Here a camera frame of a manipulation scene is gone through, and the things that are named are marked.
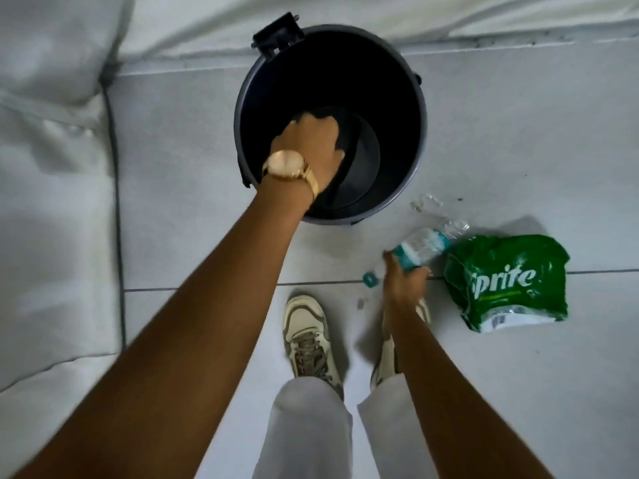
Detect beige sneaker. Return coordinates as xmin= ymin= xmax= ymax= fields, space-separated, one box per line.
xmin=283 ymin=294 xmax=345 ymax=400
xmin=370 ymin=298 xmax=432 ymax=393

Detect person's right forearm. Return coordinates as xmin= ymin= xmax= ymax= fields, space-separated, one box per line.
xmin=383 ymin=311 xmax=552 ymax=479

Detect beige left sneaker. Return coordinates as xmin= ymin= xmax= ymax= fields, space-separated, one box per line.
xmin=283 ymin=294 xmax=345 ymax=400

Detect green plastic pack wrapper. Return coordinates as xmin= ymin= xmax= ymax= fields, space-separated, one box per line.
xmin=442 ymin=234 xmax=571 ymax=335

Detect gold wristwatch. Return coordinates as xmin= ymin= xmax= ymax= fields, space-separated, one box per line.
xmin=261 ymin=149 xmax=320 ymax=200

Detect person's left hand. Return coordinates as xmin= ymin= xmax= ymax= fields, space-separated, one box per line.
xmin=272 ymin=114 xmax=346 ymax=195

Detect dark grey trash bin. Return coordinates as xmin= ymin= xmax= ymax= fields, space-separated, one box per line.
xmin=234 ymin=12 xmax=428 ymax=227

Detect person's left forearm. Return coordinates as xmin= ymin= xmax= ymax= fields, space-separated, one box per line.
xmin=14 ymin=182 xmax=316 ymax=479

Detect white trousers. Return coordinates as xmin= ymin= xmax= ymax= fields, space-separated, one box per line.
xmin=251 ymin=373 xmax=442 ymax=479

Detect clear plastic bottle teal label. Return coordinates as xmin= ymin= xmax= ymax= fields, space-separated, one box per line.
xmin=391 ymin=219 xmax=471 ymax=273

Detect clear crumpled plastic scrap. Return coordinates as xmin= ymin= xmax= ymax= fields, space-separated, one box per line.
xmin=410 ymin=193 xmax=445 ymax=215

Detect white sofa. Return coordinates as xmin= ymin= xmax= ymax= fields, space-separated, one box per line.
xmin=0 ymin=0 xmax=639 ymax=479

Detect beige right sneaker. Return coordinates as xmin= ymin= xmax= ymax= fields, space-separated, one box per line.
xmin=370 ymin=298 xmax=432 ymax=393

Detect person's right hand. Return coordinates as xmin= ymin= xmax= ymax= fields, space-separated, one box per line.
xmin=382 ymin=249 xmax=433 ymax=323

